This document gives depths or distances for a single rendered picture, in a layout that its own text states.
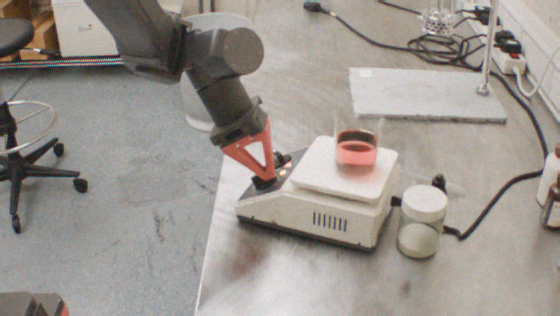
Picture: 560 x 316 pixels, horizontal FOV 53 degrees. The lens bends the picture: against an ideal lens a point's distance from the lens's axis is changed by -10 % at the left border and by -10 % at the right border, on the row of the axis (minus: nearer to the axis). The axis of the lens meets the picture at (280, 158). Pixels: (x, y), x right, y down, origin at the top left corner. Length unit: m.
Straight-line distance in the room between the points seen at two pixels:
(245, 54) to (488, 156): 0.50
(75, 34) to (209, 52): 2.40
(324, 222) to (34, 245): 1.45
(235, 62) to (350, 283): 0.30
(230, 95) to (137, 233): 1.32
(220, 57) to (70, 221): 1.53
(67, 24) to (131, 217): 1.27
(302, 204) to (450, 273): 0.21
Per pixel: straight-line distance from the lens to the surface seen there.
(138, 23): 0.62
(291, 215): 0.81
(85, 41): 3.08
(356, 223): 0.78
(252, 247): 0.81
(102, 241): 2.05
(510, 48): 1.39
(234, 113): 0.78
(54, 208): 2.25
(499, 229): 0.89
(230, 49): 0.71
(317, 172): 0.80
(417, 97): 1.18
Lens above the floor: 1.28
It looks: 33 degrees down
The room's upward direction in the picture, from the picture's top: straight up
